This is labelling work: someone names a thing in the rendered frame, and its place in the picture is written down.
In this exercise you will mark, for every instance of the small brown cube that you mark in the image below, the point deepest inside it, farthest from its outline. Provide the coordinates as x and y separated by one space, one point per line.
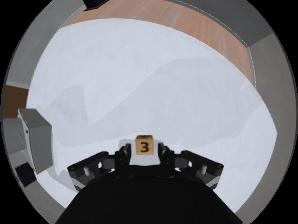
144 145

